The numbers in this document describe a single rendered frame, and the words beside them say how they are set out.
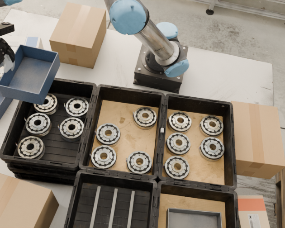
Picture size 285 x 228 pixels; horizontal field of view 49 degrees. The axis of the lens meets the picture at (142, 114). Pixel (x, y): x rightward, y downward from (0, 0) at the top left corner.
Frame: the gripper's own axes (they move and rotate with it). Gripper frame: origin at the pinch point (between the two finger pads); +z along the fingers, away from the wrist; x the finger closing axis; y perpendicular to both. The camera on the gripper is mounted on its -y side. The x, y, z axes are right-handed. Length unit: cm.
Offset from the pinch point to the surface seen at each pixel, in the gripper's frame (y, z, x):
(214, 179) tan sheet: 11, 40, 81
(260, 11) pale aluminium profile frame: -197, 114, 110
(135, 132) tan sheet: -2, 35, 44
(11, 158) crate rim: 26.8, 19.8, 5.4
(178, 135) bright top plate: -4, 35, 63
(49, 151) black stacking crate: 16.9, 31.1, 12.6
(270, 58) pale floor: -154, 130, 124
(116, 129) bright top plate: 0.8, 31.3, 36.8
